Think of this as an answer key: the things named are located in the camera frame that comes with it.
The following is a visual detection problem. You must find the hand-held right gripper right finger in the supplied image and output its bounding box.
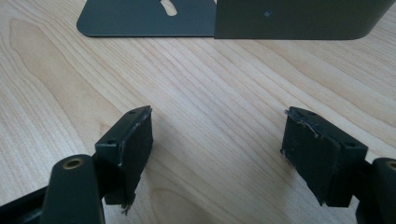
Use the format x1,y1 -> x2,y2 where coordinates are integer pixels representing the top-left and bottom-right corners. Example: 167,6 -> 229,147
279,105 -> 370,208

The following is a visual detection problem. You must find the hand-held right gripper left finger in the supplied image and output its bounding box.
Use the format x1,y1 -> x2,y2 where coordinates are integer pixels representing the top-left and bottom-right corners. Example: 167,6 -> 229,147
94,105 -> 154,217

